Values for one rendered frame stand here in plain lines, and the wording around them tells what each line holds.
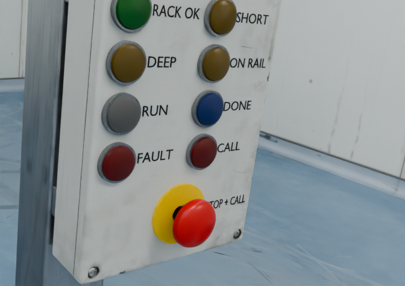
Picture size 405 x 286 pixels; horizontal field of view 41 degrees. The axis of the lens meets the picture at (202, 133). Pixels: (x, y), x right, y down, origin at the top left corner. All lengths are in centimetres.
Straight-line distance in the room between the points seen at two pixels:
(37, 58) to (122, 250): 16
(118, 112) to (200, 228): 12
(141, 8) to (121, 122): 8
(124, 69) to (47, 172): 12
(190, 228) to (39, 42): 19
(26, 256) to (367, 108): 309
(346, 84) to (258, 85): 307
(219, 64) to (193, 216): 12
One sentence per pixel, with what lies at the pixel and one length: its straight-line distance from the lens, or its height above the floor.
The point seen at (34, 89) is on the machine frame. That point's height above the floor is 95.
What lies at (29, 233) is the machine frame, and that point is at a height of 83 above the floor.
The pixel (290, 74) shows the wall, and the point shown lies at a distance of 373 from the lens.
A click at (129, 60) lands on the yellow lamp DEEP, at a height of 100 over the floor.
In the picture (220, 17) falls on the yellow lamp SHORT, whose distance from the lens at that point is 41.
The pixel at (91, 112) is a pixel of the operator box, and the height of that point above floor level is 96.
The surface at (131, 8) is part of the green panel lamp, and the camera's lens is 37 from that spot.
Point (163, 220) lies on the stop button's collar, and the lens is 44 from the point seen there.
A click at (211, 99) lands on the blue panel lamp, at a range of 42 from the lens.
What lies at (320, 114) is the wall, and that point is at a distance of 363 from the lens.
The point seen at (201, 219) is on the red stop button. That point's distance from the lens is 43.
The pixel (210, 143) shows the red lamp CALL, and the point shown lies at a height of 93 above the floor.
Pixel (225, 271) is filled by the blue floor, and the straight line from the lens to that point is 217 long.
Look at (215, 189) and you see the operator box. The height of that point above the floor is 89.
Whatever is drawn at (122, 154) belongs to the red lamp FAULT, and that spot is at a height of 93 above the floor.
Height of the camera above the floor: 105
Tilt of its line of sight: 15 degrees down
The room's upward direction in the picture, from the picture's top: 8 degrees clockwise
